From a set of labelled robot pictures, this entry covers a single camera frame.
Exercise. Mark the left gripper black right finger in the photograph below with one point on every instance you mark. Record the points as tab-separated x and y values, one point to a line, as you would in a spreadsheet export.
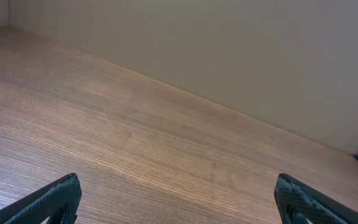
299	203

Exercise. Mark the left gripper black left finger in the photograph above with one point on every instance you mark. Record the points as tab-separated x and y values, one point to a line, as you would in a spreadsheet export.
57	203

